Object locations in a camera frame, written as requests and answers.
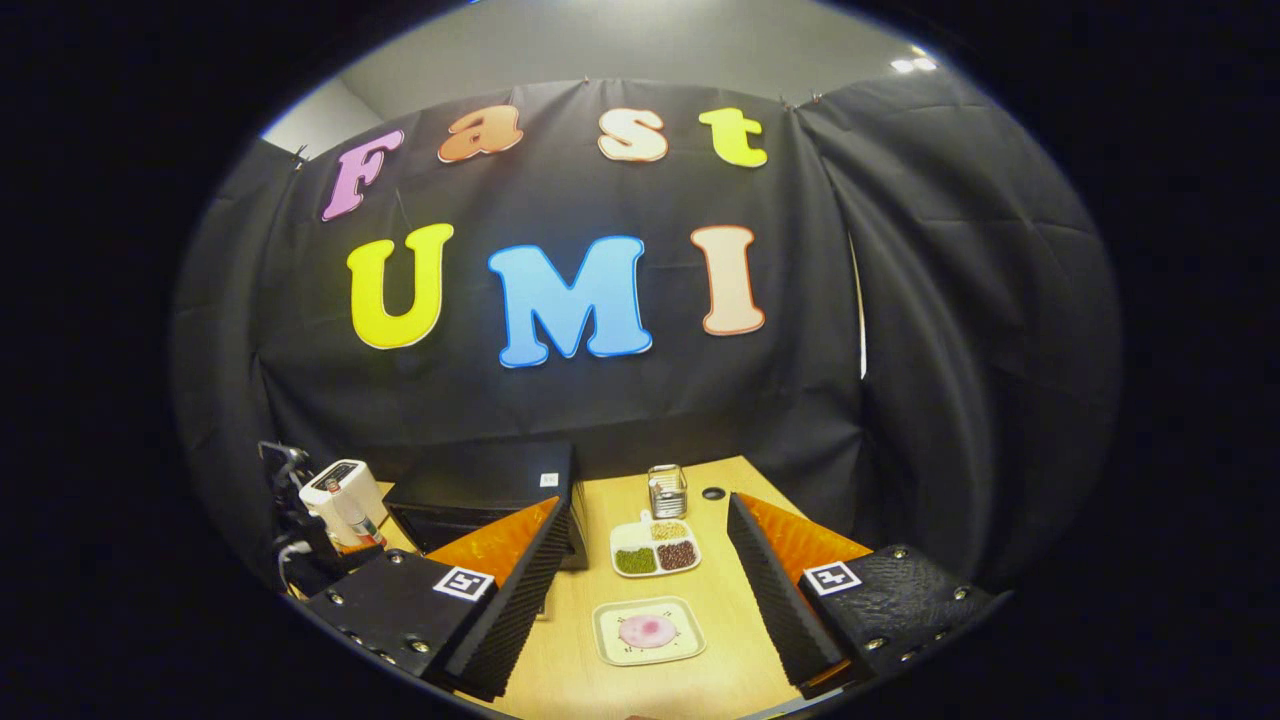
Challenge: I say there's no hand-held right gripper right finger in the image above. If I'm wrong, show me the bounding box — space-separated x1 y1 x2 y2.
726 492 996 699

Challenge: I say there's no cream square plate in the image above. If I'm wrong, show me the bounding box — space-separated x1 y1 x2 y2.
592 597 707 668

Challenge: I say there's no pink round meat slice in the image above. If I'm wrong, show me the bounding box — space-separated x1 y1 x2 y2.
618 614 678 649

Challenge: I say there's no clear plastic water bottle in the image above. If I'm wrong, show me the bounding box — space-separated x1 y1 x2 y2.
325 480 386 548

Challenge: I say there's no white toaster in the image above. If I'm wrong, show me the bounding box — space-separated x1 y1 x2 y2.
298 460 389 549

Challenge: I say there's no white divided dish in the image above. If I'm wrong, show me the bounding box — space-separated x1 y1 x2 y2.
609 510 703 578

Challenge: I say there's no metal wire basket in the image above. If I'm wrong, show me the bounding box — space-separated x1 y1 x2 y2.
647 464 689 519

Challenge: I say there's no black electric oven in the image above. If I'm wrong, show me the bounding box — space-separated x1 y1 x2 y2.
385 440 591 573

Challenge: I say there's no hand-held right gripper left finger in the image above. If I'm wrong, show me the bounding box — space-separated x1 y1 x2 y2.
303 497 571 701

